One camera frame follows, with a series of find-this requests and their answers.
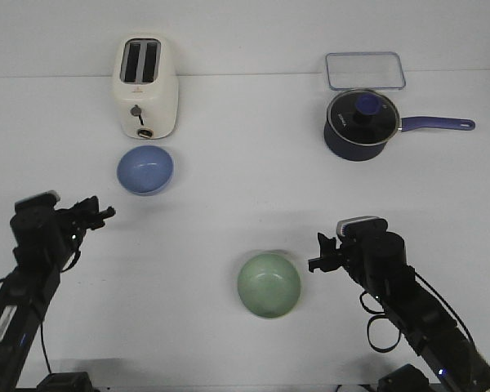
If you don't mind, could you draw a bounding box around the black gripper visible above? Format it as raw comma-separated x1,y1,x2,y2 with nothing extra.
56,196,116,249
308,233,363,273

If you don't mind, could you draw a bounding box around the green bowl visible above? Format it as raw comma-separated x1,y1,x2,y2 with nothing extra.
237,252,302,319

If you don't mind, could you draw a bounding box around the blue bowl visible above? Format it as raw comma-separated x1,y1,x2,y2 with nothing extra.
116,145,175,196

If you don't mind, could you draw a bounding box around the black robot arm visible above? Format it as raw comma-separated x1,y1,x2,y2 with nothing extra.
0,191,116,391
309,231,490,391

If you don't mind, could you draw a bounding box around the dark blue saucepan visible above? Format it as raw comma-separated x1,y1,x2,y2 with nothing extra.
323,114,475,162

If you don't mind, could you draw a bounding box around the white two-slot toaster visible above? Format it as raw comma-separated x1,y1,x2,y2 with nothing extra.
112,33,179,140

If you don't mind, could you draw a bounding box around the glass saucepan lid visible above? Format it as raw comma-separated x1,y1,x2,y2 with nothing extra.
327,89,400,146

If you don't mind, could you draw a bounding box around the clear plastic food container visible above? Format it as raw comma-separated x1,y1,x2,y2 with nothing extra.
325,51,406,91

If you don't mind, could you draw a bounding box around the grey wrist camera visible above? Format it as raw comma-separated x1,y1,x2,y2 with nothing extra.
14,190,60,213
336,216,388,242

